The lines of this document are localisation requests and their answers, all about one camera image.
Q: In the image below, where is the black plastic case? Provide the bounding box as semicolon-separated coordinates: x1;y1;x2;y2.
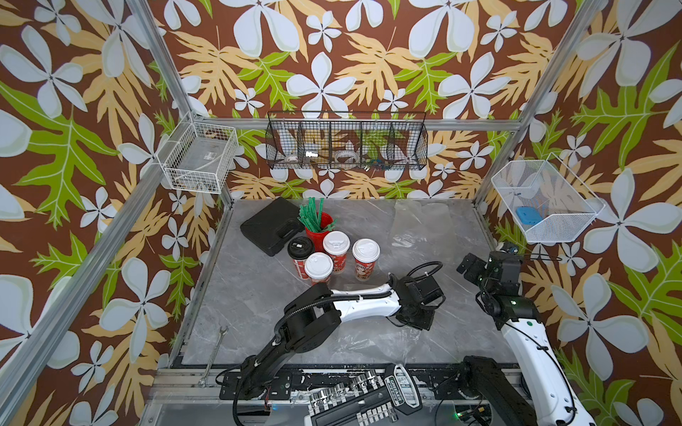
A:
240;198;304;257

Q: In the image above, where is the white lid cup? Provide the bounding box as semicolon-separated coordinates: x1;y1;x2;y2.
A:
304;252;334;285
323;231;351;273
352;238;381;280

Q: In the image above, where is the black mounting rail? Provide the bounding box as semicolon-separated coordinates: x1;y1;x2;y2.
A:
217;363;507;401

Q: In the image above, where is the steel wrench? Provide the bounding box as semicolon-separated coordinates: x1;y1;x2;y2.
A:
197;326;228;388

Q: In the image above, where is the socket wrench set tray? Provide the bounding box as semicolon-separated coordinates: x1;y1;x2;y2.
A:
304;364;423;425

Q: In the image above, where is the black lid red cup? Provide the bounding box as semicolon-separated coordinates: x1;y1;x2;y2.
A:
287;236;315;280

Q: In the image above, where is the black wire basket centre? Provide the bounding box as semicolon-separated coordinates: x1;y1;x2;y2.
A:
264;110;428;170

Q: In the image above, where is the green wrapped straws bundle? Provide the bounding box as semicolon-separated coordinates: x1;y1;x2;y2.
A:
298;197;336;234

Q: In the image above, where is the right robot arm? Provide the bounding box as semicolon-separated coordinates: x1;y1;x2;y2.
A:
456;243;595;425

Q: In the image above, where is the white wire basket left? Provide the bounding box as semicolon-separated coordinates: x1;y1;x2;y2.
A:
158;113;240;195

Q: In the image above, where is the blue object in basket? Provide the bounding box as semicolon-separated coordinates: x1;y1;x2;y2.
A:
515;206;543;227

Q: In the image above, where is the white wire basket right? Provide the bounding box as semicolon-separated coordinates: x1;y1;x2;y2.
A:
491;154;606;245

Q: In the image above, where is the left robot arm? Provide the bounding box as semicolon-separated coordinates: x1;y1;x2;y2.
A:
234;274;446;399

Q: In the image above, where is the clear plastic carrier bag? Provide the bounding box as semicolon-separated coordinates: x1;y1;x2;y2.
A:
327;313;459;366

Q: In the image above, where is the clear plastic bag far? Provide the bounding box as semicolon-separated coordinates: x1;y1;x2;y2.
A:
388;200;471;250

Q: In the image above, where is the white wire basket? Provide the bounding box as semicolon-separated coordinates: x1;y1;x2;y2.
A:
158;113;240;195
491;154;606;245

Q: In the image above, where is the red straw holder cup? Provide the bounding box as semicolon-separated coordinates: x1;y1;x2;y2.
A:
305;212;335;252

